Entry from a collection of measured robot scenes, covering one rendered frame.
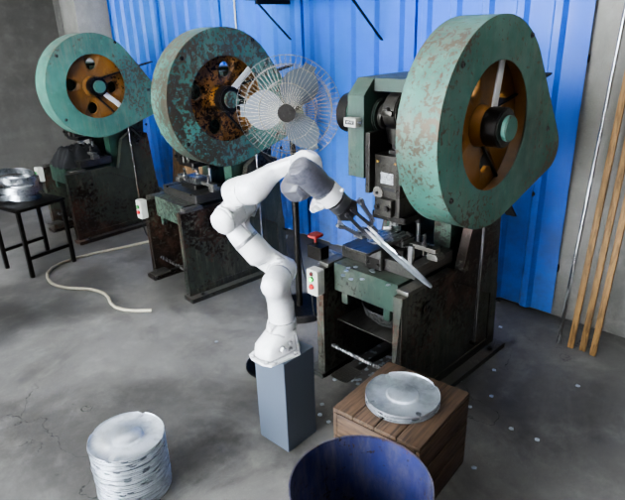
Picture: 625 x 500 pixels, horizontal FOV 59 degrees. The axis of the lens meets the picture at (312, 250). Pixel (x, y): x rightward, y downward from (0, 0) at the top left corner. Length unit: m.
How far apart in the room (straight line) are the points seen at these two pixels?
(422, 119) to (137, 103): 3.55
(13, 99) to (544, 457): 7.55
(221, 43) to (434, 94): 1.79
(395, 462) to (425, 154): 1.04
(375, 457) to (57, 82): 3.84
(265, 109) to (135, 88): 2.20
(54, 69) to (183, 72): 1.72
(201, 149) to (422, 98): 1.76
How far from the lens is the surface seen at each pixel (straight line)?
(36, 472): 2.79
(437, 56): 2.09
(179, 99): 3.35
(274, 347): 2.28
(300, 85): 3.06
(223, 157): 3.55
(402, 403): 2.20
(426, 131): 2.00
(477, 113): 2.30
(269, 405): 2.50
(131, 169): 5.46
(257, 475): 2.48
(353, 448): 1.93
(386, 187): 2.58
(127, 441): 2.37
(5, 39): 8.51
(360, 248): 2.52
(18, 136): 8.57
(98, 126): 5.04
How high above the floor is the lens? 1.71
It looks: 22 degrees down
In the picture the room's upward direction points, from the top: 2 degrees counter-clockwise
